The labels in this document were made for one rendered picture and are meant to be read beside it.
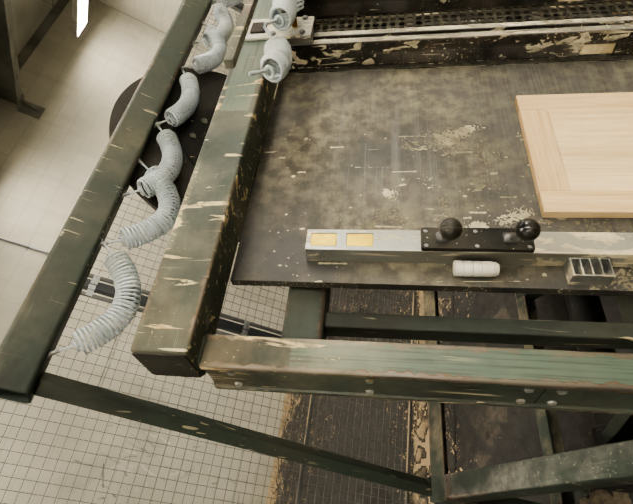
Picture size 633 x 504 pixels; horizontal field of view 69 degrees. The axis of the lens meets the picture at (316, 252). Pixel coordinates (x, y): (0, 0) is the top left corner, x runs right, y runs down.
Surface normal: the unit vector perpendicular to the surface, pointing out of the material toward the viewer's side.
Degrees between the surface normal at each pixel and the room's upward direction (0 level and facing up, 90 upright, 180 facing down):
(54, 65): 90
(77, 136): 90
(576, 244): 58
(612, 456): 0
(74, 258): 90
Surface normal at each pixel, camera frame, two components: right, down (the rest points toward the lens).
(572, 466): -0.89, -0.33
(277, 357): -0.11, -0.58
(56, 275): 0.44, -0.48
